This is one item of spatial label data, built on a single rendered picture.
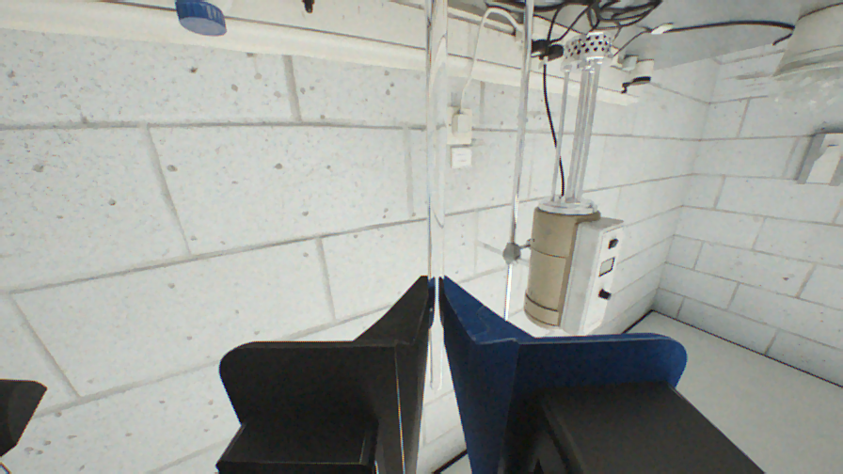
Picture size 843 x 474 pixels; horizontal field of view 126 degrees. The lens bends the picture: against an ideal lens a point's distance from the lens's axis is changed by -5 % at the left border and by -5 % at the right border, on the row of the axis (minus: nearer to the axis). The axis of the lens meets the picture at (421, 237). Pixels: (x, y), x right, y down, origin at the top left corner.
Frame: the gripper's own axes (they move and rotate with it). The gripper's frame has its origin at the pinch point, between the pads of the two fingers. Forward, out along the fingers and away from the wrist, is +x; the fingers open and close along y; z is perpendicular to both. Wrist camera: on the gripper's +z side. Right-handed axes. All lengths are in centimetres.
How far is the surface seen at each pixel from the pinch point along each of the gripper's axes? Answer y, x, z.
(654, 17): -54, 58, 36
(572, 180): -24.7, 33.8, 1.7
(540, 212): -19.8, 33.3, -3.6
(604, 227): -26.0, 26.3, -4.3
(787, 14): -84, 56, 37
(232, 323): 39, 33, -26
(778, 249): -212, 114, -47
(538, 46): -28, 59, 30
